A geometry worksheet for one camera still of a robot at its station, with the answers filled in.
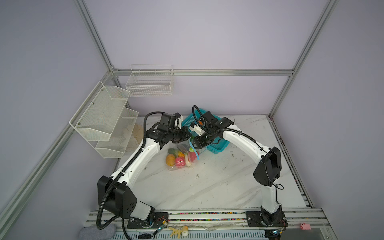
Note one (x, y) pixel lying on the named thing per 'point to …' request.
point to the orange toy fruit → (200, 123)
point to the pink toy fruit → (180, 161)
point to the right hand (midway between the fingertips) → (193, 145)
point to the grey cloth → (92, 232)
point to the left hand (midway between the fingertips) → (191, 135)
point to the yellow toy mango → (170, 159)
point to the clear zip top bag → (183, 148)
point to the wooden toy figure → (184, 231)
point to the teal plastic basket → (193, 117)
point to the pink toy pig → (305, 226)
